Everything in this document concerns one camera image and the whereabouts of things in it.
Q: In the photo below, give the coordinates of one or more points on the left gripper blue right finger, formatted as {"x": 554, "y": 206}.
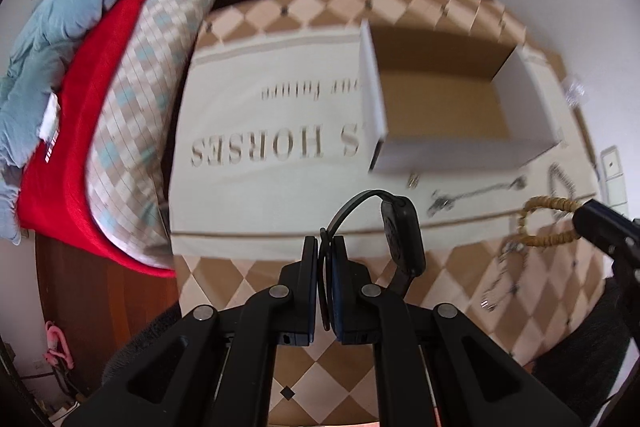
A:
{"x": 349, "y": 314}

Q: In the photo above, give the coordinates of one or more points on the red blanket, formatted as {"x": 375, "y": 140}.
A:
{"x": 53, "y": 200}

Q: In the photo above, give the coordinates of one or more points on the phone on bed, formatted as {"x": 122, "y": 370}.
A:
{"x": 48, "y": 131}

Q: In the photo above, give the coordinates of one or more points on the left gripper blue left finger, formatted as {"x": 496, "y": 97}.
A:
{"x": 304, "y": 289}

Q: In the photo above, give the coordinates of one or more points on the pink clothes hanger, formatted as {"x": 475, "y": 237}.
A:
{"x": 58, "y": 353}

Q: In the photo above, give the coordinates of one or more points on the white cardboard box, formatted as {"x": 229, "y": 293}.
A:
{"x": 437, "y": 101}

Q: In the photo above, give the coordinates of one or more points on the clear plastic wrap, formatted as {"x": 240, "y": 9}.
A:
{"x": 573, "y": 89}

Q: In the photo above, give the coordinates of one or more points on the light blue quilt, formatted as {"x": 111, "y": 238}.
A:
{"x": 40, "y": 56}

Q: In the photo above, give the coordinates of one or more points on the argyle bed sheet mattress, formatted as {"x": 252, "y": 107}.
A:
{"x": 124, "y": 179}

